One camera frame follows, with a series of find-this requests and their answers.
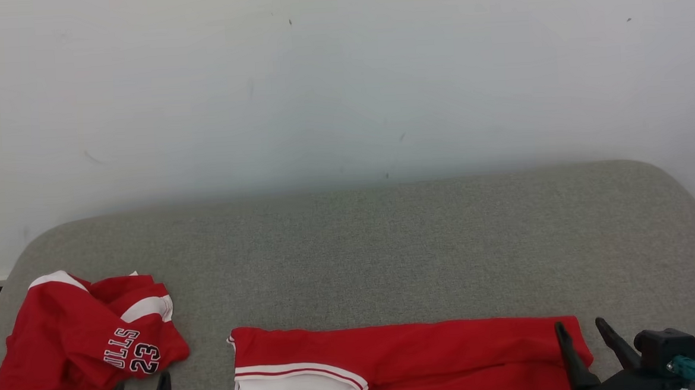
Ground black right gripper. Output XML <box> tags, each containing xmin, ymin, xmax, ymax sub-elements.
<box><xmin>555</xmin><ymin>313</ymin><xmax>691</xmax><ymax>390</ymax></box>

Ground teal cable connector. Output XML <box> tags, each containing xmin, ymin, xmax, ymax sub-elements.
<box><xmin>665</xmin><ymin>354</ymin><xmax>695</xmax><ymax>390</ymax></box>

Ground red shorts white trim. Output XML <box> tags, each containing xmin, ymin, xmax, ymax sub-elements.
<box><xmin>0</xmin><ymin>264</ymin><xmax>192</xmax><ymax>390</ymax></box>

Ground red jersey shirt white sleeves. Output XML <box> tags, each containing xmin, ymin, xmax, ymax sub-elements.
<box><xmin>225</xmin><ymin>309</ymin><xmax>596</xmax><ymax>390</ymax></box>

